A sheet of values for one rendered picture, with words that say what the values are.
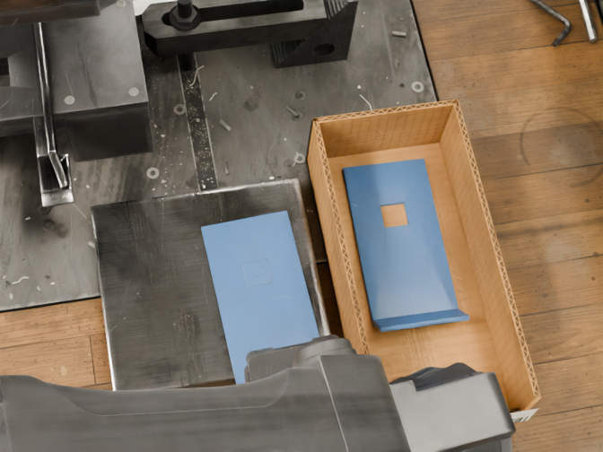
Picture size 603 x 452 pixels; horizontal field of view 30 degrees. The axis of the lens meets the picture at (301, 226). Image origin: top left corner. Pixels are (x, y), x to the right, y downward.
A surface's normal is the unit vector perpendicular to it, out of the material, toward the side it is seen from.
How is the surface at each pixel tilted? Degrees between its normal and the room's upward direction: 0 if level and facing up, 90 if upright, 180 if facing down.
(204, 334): 0
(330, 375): 38
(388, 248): 0
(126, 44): 0
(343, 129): 90
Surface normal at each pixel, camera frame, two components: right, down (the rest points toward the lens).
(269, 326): 0.07, -0.40
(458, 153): -0.98, 0.15
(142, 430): 0.65, -0.46
